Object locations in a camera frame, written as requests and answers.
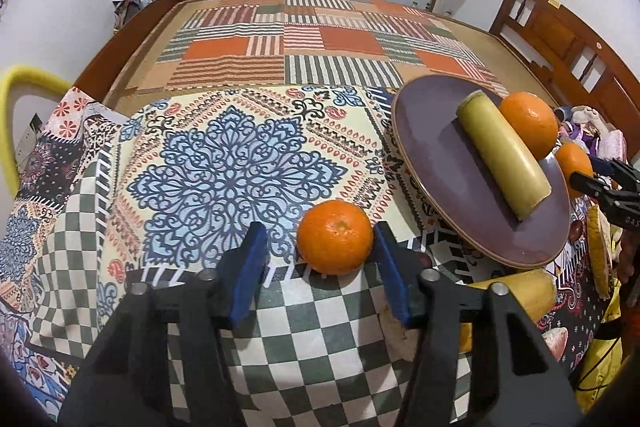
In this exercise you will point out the yellow-green banana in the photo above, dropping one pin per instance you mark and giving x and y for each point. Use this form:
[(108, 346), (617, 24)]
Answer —
[(505, 157)]

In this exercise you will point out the pile of grey clothes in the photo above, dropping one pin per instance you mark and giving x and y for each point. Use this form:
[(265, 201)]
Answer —
[(135, 2)]

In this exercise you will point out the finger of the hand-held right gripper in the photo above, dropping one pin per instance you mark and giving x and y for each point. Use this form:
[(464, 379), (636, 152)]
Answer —
[(592, 184), (617, 168)]

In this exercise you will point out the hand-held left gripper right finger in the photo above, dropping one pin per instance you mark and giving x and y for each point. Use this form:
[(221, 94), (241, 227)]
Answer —
[(392, 279)]

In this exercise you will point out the purple plate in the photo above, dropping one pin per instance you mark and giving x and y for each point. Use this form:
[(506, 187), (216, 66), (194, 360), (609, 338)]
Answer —
[(440, 167)]

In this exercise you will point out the striped orange patchwork blanket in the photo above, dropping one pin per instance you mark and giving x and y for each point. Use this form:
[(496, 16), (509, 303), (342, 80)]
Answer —
[(310, 37)]

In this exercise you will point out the yellow banana under plate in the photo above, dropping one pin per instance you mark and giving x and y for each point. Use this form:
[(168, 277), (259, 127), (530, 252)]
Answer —
[(520, 294)]

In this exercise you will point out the yellow padded chair back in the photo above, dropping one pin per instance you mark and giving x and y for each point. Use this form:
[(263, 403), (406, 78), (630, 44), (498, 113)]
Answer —
[(30, 82)]

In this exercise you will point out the wooden bed frame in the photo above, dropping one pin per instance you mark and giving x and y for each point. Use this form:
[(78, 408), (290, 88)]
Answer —
[(125, 42)]

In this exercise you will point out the patterned patchwork cloth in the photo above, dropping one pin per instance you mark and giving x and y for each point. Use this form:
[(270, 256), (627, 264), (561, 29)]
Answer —
[(220, 167)]

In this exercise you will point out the pile of colourful clothes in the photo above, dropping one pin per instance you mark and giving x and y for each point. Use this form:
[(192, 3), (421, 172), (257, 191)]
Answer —
[(595, 129)]

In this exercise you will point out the wooden headboard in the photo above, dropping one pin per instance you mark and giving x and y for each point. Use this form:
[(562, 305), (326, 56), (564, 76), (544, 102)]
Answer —
[(565, 37)]

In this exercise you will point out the orange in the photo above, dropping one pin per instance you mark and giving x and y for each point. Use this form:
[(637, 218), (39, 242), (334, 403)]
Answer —
[(532, 122), (575, 162), (335, 237)]

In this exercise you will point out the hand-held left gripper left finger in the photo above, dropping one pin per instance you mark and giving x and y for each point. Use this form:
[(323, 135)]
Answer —
[(247, 274)]

